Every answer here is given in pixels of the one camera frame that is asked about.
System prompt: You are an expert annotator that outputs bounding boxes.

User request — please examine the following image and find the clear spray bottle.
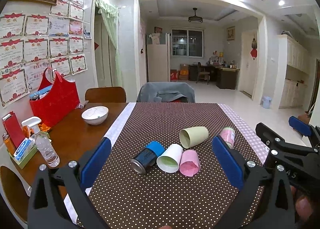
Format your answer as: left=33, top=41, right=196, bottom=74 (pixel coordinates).
left=22, top=116, right=60, bottom=168

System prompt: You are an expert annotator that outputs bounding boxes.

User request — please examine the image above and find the white ceramic bowl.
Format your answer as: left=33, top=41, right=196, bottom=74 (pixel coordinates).
left=81, top=106, right=109, bottom=126

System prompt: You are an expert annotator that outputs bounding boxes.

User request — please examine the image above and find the blue trash bin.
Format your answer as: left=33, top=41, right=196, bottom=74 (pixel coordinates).
left=262, top=96, right=272, bottom=109

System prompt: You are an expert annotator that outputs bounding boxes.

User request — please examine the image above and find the pink patterned cup green inside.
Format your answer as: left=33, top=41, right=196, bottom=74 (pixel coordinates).
left=220, top=127, right=235, bottom=149

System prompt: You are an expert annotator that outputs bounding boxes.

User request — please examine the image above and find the pink paper cup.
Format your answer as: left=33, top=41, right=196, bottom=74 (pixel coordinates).
left=179, top=149, right=201, bottom=177

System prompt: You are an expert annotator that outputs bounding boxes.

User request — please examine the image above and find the blue white tissue pack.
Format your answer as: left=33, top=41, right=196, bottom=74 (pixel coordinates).
left=14, top=138, right=34, bottom=161

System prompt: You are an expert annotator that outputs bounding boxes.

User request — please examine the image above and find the green door curtain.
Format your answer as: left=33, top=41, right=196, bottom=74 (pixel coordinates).
left=95, top=0, right=123, bottom=87

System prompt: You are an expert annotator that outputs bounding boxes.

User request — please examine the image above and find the dark wooden desk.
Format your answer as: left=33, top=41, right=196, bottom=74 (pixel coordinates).
left=188, top=64, right=240, bottom=90

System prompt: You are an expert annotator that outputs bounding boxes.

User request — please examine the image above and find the white paper cup green inside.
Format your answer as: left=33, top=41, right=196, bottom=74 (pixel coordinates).
left=157, top=144, right=183, bottom=173

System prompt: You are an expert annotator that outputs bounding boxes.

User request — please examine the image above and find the person's left hand thumb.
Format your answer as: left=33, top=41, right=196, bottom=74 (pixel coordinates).
left=159, top=225, right=172, bottom=229

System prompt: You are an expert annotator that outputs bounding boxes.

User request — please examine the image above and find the person's right hand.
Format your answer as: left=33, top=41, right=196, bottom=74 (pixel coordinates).
left=290, top=185, right=319, bottom=228

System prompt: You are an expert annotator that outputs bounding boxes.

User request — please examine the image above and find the wooden chair back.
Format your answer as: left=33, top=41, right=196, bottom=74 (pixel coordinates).
left=85, top=87, right=126, bottom=103

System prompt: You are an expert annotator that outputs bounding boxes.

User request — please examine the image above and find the cream wall cabinet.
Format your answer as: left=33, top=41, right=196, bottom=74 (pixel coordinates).
left=271, top=34, right=310, bottom=110

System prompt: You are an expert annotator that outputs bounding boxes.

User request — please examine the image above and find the ceiling lamp fan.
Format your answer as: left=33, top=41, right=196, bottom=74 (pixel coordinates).
left=188, top=7, right=203, bottom=23

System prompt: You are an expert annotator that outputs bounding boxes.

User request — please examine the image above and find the wooden desk chair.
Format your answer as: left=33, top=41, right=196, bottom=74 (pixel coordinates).
left=196, top=62, right=210, bottom=84

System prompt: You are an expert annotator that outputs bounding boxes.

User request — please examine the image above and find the blue black metal can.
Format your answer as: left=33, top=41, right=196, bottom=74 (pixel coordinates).
left=130, top=141, right=165, bottom=175

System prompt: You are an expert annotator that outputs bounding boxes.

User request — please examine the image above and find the near wooden chair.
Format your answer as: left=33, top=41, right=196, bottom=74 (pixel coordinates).
left=0, top=165, right=32, bottom=223

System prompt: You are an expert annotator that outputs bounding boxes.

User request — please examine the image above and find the chair with grey cover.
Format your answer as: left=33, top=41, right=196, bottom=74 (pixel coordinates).
left=137, top=82, right=195, bottom=103

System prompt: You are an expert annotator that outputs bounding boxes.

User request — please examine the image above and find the brown polka dot tablecloth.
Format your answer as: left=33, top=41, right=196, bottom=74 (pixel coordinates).
left=63, top=102, right=270, bottom=229

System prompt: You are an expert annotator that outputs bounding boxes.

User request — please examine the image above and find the red box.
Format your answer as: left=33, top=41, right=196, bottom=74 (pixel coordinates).
left=2, top=111, right=25, bottom=148

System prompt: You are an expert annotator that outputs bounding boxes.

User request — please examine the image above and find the pale green plastic cup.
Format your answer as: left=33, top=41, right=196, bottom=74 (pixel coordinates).
left=179, top=126, right=209, bottom=149

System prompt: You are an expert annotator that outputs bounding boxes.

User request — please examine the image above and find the green tray organizer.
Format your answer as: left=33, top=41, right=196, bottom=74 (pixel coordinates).
left=2, top=132, right=38, bottom=169

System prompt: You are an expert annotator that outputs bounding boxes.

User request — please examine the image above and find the red felt bag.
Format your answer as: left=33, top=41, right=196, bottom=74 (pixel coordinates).
left=29, top=67, right=80, bottom=127

